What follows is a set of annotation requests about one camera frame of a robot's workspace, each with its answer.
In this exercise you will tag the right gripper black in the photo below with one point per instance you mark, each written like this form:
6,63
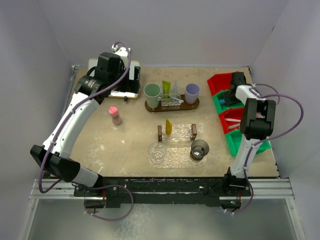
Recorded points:
228,102

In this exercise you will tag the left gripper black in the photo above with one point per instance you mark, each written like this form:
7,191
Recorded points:
131,86

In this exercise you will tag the green plastic cup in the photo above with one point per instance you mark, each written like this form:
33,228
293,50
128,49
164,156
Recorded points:
152,92

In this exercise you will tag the grey toothbrush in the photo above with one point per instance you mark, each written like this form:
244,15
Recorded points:
165,99

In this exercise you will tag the purple plastic cup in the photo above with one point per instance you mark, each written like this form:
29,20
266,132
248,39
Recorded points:
192,91

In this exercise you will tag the white grey toothpaste tube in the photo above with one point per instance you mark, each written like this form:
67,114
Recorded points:
175,90

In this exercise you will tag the clear acrylic toothbrush holder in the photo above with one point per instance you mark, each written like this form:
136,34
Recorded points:
168,105

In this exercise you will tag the yellow toothpaste tube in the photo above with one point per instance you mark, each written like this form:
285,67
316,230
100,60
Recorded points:
168,127

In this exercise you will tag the dark smoked plastic cup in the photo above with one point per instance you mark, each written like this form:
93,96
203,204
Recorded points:
199,149

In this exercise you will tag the clear jar brown lid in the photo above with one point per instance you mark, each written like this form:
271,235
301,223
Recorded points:
180,133

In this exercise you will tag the clear plastic cup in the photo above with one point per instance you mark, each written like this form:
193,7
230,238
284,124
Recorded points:
157,152

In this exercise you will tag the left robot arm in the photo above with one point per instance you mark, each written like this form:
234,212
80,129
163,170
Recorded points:
53,156

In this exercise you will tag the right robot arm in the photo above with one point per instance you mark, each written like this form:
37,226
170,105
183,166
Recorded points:
256,124

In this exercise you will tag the pink white toothbrush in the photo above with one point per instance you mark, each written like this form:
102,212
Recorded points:
233,120

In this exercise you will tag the dark wooden oval tray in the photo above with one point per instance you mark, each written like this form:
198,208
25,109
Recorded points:
183,107

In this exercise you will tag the red bin far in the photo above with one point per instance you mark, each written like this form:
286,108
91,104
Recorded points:
219,82

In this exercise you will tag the green bin cups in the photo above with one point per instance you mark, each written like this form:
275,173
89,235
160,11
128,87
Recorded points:
234,139

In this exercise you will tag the pink cap bottle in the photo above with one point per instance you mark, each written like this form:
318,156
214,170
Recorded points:
115,116

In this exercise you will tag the textured clear oval mat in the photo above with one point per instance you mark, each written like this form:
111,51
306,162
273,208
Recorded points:
178,157

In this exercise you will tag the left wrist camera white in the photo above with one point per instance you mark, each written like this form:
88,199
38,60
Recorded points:
123,52

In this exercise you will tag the small whiteboard wooden frame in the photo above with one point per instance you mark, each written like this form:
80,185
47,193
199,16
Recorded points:
117,94

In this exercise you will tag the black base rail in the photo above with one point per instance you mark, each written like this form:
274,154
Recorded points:
164,190

